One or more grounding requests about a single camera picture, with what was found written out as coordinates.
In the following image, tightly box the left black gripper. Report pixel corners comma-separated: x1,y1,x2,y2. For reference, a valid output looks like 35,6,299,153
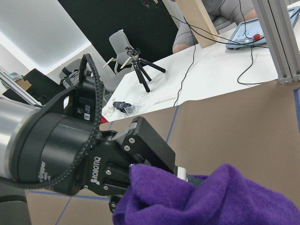
11,117,188,213

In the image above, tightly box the purple towel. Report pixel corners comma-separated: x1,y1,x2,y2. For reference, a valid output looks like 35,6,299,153
112,164,300,225

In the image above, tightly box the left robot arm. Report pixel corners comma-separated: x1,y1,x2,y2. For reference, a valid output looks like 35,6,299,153
0,98,188,225

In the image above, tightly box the clear plastic wrap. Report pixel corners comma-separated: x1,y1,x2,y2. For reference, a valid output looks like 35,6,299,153
102,93,153,120

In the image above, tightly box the grey office chair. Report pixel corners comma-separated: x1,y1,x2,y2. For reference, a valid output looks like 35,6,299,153
103,29,139,73

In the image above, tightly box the wooden board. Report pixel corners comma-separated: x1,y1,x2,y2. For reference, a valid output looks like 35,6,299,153
176,0,218,48

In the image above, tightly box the person in grey shorts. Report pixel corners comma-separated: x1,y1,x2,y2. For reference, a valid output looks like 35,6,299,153
172,0,258,53

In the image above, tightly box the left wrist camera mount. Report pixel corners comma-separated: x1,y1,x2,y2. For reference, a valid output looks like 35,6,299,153
33,75,106,126

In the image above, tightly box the black camera tripod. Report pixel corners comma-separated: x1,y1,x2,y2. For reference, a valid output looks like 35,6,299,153
121,46,166,93

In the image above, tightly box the left braided black cable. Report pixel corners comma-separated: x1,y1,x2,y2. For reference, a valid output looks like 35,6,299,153
0,53,105,189

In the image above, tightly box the aluminium frame post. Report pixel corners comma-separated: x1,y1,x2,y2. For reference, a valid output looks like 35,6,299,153
252,0,300,84

